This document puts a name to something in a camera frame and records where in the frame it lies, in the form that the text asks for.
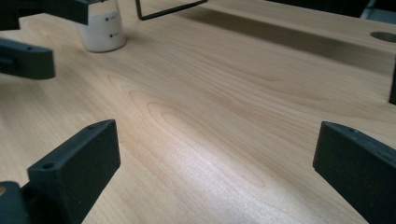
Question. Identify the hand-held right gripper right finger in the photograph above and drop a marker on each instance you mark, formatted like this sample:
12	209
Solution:
358	174

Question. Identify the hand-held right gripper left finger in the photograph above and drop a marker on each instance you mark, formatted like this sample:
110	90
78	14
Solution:
77	168

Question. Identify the glass jar with white powder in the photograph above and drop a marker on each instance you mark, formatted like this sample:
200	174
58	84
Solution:
102	34

